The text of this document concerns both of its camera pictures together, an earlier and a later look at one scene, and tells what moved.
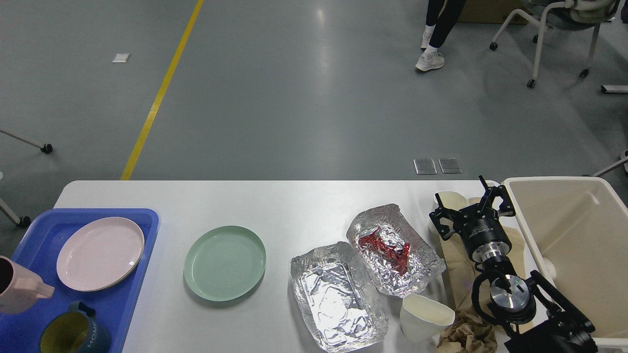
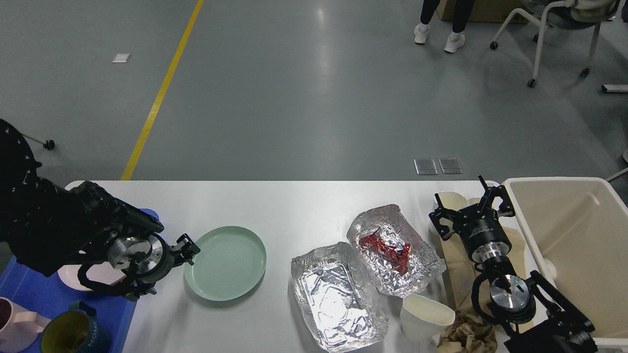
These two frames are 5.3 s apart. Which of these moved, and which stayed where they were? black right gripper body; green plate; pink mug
Moved: pink mug
Stayed: green plate; black right gripper body
